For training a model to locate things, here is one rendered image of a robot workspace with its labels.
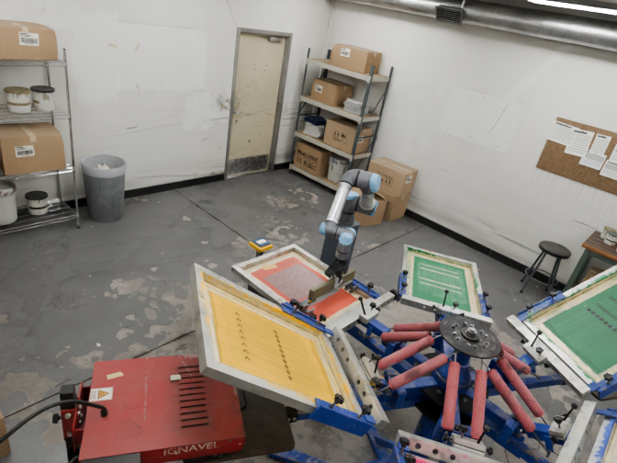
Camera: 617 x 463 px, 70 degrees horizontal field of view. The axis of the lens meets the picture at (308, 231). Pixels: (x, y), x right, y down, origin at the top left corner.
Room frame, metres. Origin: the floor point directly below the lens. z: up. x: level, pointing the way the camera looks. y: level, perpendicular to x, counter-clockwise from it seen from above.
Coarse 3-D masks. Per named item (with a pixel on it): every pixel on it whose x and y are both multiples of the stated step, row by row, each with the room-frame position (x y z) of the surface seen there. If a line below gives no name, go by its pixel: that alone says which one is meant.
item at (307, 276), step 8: (280, 264) 2.60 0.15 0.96; (288, 264) 2.62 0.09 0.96; (296, 264) 2.64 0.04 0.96; (304, 264) 2.66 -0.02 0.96; (288, 272) 2.52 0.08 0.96; (296, 272) 2.54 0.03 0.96; (304, 272) 2.56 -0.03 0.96; (312, 272) 2.58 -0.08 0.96; (296, 280) 2.44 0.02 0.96; (304, 280) 2.46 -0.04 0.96; (312, 280) 2.48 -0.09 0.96; (320, 280) 2.50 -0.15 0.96; (336, 296) 2.35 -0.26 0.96; (344, 296) 2.37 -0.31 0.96; (352, 296) 2.39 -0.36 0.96; (336, 304) 2.26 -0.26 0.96; (344, 304) 2.28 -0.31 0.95
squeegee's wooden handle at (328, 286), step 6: (348, 270) 2.39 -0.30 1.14; (354, 270) 2.41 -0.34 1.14; (342, 276) 2.31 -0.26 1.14; (348, 276) 2.35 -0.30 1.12; (324, 282) 2.20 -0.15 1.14; (330, 282) 2.22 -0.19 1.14; (342, 282) 2.32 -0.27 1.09; (312, 288) 2.12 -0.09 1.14; (318, 288) 2.13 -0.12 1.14; (324, 288) 2.17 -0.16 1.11; (330, 288) 2.22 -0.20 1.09; (312, 294) 2.09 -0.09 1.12; (318, 294) 2.13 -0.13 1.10; (312, 300) 2.10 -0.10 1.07
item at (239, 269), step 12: (276, 252) 2.69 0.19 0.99; (288, 252) 2.77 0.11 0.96; (300, 252) 2.77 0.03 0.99; (240, 264) 2.45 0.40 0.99; (252, 264) 2.50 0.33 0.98; (324, 264) 2.66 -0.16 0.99; (240, 276) 2.35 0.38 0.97; (264, 288) 2.23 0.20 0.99; (276, 300) 2.14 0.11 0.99; (372, 300) 2.33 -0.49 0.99; (348, 312) 2.16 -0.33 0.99
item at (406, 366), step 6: (348, 330) 2.12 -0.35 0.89; (354, 330) 2.10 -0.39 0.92; (360, 330) 2.11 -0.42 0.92; (354, 336) 2.08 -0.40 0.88; (360, 336) 2.06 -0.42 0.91; (360, 342) 2.06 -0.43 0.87; (366, 342) 2.03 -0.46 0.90; (372, 342) 2.02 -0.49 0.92; (372, 348) 2.00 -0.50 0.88; (378, 348) 1.97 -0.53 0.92; (384, 348) 1.98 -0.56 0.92; (378, 354) 1.97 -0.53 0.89; (402, 360) 1.91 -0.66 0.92; (396, 366) 1.89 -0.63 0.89; (402, 366) 1.87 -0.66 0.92; (408, 366) 1.88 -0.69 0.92; (402, 372) 1.86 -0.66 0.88
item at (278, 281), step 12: (264, 276) 2.42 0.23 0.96; (276, 276) 2.45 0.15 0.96; (288, 276) 2.48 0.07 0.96; (276, 288) 2.30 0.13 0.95; (288, 288) 2.33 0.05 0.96; (300, 288) 2.36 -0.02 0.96; (288, 300) 2.21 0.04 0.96; (300, 300) 2.23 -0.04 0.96; (324, 300) 2.28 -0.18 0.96; (324, 312) 2.16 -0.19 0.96
